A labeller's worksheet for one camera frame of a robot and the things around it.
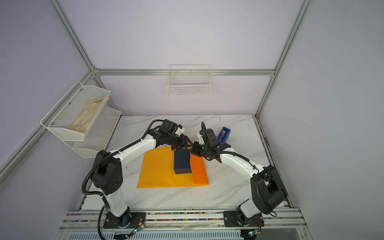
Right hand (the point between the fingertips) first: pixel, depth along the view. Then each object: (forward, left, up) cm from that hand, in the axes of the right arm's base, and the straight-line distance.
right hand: (187, 150), depth 83 cm
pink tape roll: (+19, -23, -8) cm, 31 cm away
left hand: (+2, -1, +1) cm, 3 cm away
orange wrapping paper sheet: (-6, +19, -14) cm, 25 cm away
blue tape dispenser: (+15, -23, -10) cm, 29 cm away
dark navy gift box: (-6, +3, -3) cm, 7 cm away
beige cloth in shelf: (+7, +54, +16) cm, 57 cm away
